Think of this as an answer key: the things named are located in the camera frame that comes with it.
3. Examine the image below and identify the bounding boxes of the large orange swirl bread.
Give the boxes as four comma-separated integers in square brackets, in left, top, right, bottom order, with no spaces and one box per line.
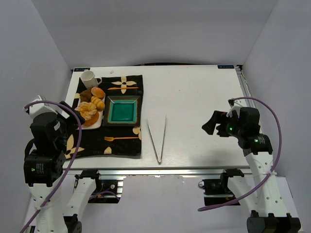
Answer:
[74,101,100,127]

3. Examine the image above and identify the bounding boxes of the silver metal tongs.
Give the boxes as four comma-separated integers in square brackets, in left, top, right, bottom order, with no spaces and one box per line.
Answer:
[147,114,167,164]

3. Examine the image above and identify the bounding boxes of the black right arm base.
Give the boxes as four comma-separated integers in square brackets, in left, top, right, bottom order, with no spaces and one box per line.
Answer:
[198,168,244,206]

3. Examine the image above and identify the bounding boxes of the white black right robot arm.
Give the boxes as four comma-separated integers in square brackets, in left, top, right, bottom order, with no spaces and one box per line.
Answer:
[202,107,301,233]

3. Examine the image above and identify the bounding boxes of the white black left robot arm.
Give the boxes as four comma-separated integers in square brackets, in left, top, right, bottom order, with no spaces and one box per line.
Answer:
[21,100,100,233]

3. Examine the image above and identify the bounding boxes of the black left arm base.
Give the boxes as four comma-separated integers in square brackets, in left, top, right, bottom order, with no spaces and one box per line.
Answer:
[74,170,123,204]

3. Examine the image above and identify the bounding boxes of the brown chocolate bread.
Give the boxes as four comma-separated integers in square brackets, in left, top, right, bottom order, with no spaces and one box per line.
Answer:
[80,88,92,102]

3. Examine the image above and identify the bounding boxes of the golden croissant bread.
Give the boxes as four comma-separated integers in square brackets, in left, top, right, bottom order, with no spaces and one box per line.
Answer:
[91,96,105,111]

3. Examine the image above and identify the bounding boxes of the white rectangular tray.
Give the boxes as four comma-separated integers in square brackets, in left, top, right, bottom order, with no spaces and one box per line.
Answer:
[76,99,104,130]

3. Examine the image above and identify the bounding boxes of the round glazed bun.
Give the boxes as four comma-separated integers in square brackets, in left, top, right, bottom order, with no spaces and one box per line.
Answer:
[91,87,105,99]

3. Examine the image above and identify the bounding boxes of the white ceramic mug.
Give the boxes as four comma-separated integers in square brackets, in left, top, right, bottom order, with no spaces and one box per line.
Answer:
[80,70,102,89]

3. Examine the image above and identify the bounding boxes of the orange fork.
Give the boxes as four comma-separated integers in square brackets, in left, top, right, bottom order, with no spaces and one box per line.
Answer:
[104,136,139,142]

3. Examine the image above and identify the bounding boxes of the black floral placemat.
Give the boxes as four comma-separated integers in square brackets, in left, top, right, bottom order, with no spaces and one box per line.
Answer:
[65,75,144,160]

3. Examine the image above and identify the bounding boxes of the orange knife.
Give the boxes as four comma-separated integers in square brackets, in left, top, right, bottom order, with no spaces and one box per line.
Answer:
[107,87,139,90]

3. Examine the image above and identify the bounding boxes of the teal square plate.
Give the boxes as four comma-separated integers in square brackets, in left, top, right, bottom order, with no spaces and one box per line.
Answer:
[102,96,142,127]

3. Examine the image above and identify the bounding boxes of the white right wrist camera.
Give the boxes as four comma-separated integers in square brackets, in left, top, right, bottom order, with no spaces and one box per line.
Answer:
[226,99,243,117]

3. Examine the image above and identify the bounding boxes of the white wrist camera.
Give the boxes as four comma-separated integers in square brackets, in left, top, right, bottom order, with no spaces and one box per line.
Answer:
[24,95,57,119]
[226,99,243,117]

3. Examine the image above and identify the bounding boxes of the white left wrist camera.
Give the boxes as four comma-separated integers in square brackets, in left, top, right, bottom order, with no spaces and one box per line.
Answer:
[24,95,57,119]

